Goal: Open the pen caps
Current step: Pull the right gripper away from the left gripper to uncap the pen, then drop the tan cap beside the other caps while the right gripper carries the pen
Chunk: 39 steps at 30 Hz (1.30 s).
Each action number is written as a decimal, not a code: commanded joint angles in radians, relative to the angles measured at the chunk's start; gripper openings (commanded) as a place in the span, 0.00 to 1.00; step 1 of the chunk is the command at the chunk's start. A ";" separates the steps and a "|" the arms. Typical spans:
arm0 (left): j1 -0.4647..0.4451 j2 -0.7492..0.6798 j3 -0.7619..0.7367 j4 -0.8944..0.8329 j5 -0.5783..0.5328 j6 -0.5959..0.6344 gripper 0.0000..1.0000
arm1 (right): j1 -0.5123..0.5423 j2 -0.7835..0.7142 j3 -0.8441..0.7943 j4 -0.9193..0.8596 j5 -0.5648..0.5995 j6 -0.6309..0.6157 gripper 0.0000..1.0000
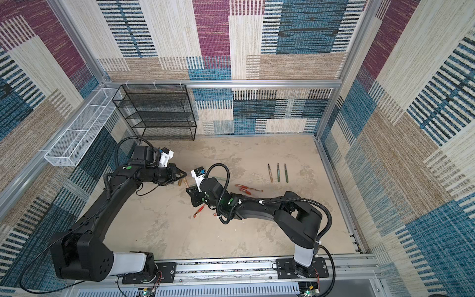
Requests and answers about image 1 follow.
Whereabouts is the red pen leftmost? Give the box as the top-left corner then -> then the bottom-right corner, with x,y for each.
193,204 -> 205,219

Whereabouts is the black wire mesh shelf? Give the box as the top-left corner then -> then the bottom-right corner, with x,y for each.
113,84 -> 197,141

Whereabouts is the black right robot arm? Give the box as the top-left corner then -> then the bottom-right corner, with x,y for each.
186,163 -> 332,267

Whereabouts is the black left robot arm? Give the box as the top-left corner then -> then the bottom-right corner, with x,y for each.
49,141 -> 186,282

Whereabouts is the tan highlighter pen top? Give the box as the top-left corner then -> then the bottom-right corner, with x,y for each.
267,163 -> 273,183

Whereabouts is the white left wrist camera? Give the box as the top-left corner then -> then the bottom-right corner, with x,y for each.
157,147 -> 174,168

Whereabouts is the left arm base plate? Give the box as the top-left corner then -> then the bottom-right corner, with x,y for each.
121,262 -> 177,285

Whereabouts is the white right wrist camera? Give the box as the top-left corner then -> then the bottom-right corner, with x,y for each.
191,167 -> 206,193

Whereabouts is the red pen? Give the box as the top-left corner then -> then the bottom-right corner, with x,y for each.
239,188 -> 252,195
235,184 -> 263,192
193,204 -> 205,219

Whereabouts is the white wire mesh basket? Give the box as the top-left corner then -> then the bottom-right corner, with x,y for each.
44,88 -> 117,167

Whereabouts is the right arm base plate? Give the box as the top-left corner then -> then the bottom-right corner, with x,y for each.
272,257 -> 330,279

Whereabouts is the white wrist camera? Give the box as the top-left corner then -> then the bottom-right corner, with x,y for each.
191,167 -> 206,193
157,147 -> 174,168

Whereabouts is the aluminium front rail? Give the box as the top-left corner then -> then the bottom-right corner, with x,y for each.
79,251 -> 389,297

